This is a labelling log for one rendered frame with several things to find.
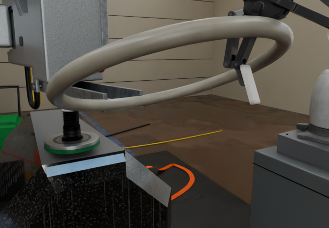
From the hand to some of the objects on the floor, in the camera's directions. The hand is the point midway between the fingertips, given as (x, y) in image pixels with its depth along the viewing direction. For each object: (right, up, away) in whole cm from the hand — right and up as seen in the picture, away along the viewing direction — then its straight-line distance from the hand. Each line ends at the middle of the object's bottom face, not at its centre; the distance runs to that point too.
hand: (294, 85), depth 45 cm
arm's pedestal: (+45, -102, +84) cm, 140 cm away
